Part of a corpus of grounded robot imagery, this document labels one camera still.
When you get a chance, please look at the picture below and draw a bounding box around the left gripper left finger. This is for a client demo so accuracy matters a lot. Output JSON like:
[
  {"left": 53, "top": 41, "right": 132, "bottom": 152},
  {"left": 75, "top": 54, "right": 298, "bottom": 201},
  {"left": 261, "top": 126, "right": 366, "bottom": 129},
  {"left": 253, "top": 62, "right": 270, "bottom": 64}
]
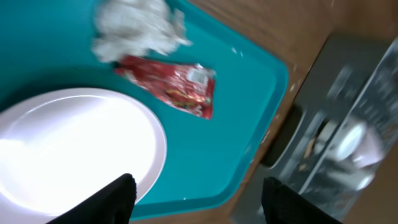
[{"left": 48, "top": 174, "right": 137, "bottom": 224}]

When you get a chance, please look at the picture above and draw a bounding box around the red snack wrapper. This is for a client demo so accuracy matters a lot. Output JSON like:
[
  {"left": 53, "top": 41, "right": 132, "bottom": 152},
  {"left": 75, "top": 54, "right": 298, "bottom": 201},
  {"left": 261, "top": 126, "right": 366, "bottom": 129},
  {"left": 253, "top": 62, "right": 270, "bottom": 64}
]
[{"left": 114, "top": 56, "right": 216, "bottom": 119}]

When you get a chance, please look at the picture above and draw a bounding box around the white plate with food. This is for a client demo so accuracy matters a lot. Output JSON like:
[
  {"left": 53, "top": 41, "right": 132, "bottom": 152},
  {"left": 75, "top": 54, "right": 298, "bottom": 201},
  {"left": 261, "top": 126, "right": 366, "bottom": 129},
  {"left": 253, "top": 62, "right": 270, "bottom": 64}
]
[{"left": 1, "top": 88, "right": 167, "bottom": 223}]

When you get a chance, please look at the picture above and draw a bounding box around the teal serving tray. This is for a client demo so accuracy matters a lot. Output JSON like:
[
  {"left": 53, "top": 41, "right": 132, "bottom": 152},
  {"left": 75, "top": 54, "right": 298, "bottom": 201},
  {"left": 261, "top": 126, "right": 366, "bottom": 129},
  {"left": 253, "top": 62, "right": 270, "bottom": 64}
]
[{"left": 1, "top": 0, "right": 289, "bottom": 221}]

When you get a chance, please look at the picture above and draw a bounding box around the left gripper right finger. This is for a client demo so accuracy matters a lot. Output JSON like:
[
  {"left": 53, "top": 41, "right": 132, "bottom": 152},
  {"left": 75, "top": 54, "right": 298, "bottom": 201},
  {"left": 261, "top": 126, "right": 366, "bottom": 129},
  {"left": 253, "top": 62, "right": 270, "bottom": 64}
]
[{"left": 261, "top": 177, "right": 342, "bottom": 224}]

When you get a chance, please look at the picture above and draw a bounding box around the white napkin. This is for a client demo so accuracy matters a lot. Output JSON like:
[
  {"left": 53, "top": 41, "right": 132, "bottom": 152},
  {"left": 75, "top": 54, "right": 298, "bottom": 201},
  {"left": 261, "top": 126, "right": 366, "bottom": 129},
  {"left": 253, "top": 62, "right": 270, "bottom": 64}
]
[{"left": 92, "top": 0, "right": 192, "bottom": 63}]

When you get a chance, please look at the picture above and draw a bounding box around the pink bowl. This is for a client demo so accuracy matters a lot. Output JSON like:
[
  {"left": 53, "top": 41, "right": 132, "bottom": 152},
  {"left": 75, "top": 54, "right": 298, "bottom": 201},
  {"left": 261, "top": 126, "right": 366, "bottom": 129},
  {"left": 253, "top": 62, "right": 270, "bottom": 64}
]
[{"left": 353, "top": 128, "right": 385, "bottom": 168}]

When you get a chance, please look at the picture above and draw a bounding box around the white bowl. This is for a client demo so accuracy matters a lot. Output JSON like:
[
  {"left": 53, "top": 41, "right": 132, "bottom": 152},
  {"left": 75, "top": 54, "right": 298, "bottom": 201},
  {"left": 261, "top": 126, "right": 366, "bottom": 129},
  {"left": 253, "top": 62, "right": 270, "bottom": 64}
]
[{"left": 332, "top": 122, "right": 367, "bottom": 161}]

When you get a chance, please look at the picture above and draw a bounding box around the grey dishwasher rack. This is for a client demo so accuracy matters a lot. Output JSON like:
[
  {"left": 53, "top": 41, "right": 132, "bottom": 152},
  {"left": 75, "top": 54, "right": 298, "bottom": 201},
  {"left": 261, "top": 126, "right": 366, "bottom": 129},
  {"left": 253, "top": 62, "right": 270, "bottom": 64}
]
[{"left": 231, "top": 33, "right": 397, "bottom": 223}]

